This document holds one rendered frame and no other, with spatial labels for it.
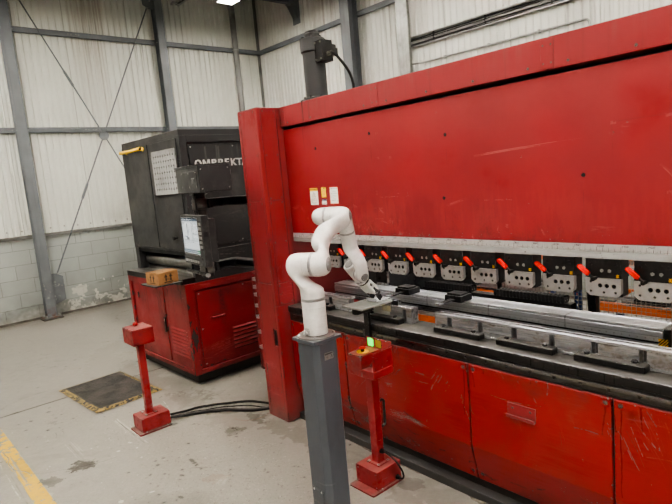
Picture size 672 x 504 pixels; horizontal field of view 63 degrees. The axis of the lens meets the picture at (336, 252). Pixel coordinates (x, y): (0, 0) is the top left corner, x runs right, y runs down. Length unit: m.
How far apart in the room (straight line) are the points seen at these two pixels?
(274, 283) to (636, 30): 2.66
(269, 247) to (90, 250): 6.09
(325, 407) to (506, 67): 1.84
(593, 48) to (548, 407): 1.57
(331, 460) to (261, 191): 1.91
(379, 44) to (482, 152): 6.45
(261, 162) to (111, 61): 6.54
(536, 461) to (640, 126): 1.59
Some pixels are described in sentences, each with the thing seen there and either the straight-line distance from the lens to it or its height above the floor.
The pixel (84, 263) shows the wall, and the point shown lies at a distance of 9.71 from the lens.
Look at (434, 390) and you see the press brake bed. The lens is 3.19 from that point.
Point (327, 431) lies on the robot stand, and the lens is 2.88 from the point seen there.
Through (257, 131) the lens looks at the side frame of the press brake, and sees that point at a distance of 3.91.
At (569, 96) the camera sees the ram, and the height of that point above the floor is 2.04.
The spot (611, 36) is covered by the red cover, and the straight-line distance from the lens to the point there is 2.56.
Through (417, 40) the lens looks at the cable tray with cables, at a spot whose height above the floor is 3.63.
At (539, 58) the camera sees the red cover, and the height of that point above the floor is 2.22.
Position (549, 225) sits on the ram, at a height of 1.48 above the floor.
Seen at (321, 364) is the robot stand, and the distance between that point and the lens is 2.74.
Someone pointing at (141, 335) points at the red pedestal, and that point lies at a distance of 4.31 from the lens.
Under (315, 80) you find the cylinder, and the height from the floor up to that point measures 2.43.
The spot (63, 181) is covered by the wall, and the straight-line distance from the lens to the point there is 9.62.
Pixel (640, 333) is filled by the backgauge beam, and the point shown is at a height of 0.95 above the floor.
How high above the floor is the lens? 1.79
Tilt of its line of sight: 8 degrees down
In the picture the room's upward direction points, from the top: 5 degrees counter-clockwise
